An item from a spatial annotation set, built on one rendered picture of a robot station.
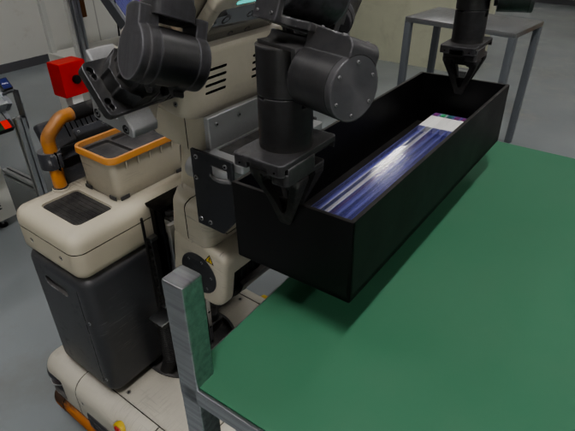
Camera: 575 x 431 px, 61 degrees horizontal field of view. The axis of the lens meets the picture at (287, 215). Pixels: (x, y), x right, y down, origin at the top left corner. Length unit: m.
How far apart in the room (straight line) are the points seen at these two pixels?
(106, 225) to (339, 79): 0.85
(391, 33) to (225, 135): 4.58
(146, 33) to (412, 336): 0.51
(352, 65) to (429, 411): 0.37
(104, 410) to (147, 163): 0.68
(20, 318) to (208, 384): 1.73
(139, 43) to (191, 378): 0.41
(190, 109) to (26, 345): 1.47
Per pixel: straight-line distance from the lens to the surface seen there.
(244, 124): 0.94
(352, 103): 0.43
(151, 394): 1.47
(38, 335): 2.17
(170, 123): 1.00
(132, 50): 0.69
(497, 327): 0.71
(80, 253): 1.16
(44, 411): 1.91
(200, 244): 1.04
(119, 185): 1.22
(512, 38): 3.15
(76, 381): 1.58
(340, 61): 0.42
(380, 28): 5.46
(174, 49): 0.68
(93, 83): 0.79
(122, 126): 0.82
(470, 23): 0.98
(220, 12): 0.82
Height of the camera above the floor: 1.42
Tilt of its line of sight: 33 degrees down
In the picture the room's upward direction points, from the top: straight up
